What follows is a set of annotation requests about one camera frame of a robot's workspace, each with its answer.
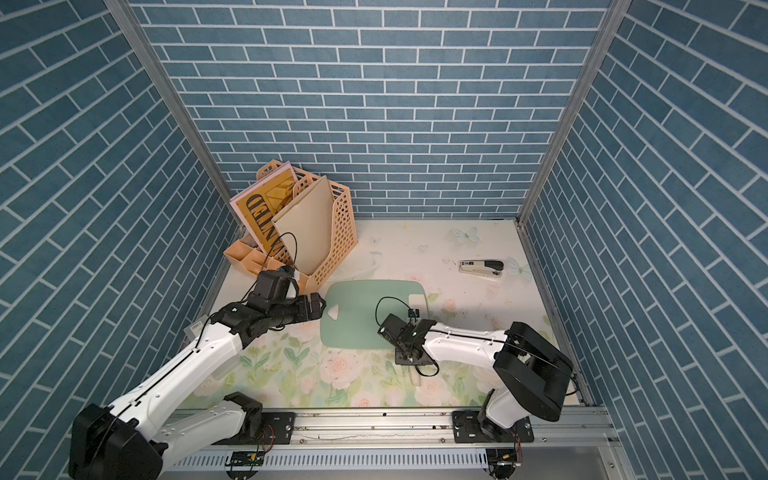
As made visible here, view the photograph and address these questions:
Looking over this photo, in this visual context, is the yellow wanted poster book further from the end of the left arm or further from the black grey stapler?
the black grey stapler

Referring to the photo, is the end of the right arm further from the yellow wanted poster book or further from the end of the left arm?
the yellow wanted poster book

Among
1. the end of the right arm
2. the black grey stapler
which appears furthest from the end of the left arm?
the black grey stapler

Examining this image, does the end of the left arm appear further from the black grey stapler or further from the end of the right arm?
the black grey stapler

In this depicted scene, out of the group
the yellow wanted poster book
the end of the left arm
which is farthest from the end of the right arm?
the yellow wanted poster book

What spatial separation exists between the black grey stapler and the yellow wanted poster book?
2.13 feet

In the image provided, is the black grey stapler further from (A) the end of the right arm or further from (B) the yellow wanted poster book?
(B) the yellow wanted poster book

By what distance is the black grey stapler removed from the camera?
1.04m

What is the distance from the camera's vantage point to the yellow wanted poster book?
2.91 feet
